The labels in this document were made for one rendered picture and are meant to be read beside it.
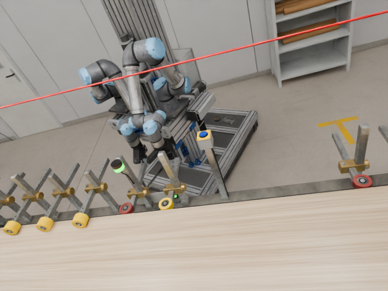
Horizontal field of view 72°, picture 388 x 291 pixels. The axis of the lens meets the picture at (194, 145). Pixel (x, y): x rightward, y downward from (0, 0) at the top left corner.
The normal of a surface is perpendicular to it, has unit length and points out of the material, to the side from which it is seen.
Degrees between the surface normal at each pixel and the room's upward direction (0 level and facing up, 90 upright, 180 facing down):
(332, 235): 0
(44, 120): 90
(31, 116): 90
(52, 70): 90
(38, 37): 90
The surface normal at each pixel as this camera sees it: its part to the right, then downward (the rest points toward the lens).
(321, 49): 0.00, 0.65
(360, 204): -0.28, -0.73
